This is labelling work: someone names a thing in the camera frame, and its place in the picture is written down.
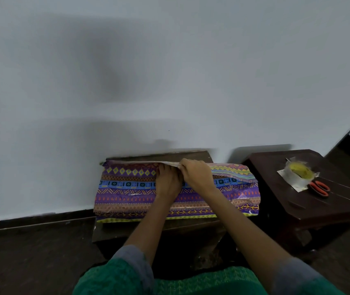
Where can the person's left hand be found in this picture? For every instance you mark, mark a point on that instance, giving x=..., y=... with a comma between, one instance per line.
x=167, y=184

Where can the person's right hand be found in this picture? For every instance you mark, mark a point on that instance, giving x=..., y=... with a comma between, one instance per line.
x=200, y=177

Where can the person's left fingers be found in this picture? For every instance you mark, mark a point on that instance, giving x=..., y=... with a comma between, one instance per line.
x=166, y=170

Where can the person's right fingers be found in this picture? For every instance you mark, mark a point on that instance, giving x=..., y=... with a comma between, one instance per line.
x=186, y=168

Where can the colourful patterned gift-wrapped box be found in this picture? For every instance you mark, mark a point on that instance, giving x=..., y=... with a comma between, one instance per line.
x=125, y=193

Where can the person's left forearm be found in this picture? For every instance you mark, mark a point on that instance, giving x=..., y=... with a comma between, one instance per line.
x=150, y=222

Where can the person's right forearm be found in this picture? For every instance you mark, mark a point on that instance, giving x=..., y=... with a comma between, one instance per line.
x=245, y=230

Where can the dark wooden stool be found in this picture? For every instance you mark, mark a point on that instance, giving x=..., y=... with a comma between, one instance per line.
x=116, y=231

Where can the white paper sheet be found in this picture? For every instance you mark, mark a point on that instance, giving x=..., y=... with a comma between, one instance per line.
x=282, y=174

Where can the dark wooden side table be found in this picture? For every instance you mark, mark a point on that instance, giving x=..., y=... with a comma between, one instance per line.
x=288, y=205

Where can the clear adhesive tape roll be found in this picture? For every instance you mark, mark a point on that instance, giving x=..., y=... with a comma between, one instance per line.
x=297, y=176

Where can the person's green patterned garment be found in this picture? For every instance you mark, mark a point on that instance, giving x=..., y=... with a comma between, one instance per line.
x=122, y=279

